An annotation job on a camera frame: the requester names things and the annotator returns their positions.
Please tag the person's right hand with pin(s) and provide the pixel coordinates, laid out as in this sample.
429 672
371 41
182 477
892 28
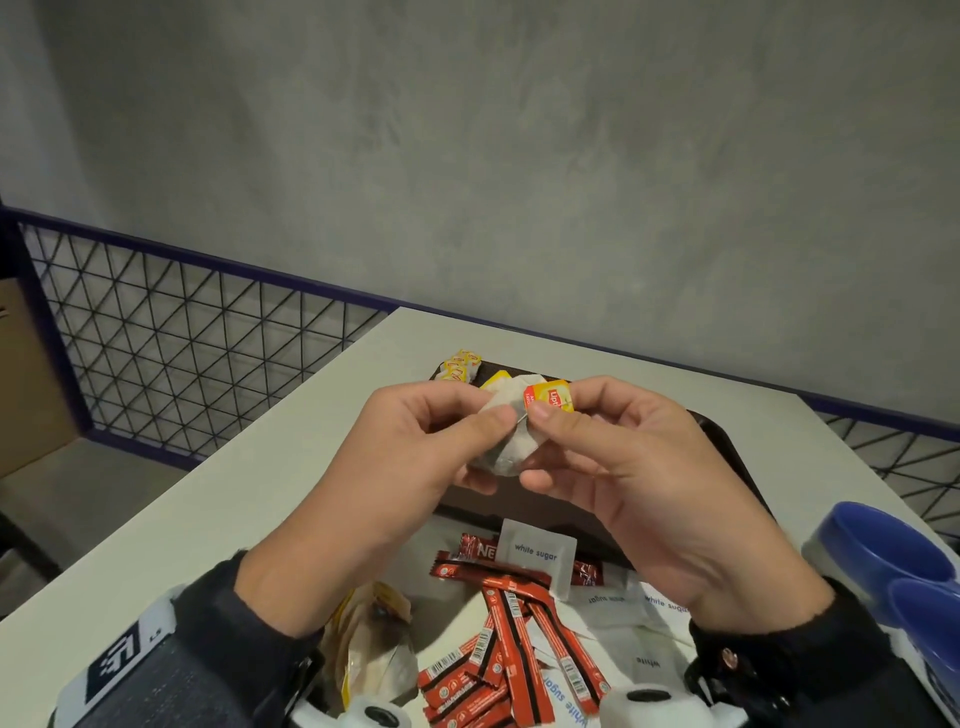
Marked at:
675 495

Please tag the person's left hand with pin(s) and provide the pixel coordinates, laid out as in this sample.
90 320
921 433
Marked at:
375 480

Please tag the brown plastic tray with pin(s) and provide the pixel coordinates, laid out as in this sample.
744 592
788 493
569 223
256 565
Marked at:
540 517

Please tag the pile of white sugar sachets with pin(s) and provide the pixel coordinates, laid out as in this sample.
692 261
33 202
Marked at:
645 630

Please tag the tea bag with yellow tag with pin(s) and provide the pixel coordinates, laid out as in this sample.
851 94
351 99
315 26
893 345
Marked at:
510 442

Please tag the row of tea bags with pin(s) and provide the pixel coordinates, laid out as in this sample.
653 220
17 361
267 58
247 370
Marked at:
459 367

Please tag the pile of tea bags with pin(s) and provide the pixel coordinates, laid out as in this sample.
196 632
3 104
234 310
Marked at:
375 645

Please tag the pile of red coffee sticks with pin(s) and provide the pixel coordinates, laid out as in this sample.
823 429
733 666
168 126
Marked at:
517 652

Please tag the blue and white bowl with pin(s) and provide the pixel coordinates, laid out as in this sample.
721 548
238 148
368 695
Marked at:
930 630
870 547

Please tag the brown cardboard box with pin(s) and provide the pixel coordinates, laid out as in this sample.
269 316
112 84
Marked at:
30 375

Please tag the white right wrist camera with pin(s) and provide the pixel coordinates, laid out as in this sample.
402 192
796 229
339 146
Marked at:
645 709

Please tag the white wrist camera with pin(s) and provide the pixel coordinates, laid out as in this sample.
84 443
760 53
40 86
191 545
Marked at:
645 709
375 716

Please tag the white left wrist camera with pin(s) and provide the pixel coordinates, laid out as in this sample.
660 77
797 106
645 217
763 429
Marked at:
375 716

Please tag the black metal furniture frame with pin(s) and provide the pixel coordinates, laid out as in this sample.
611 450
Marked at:
30 547

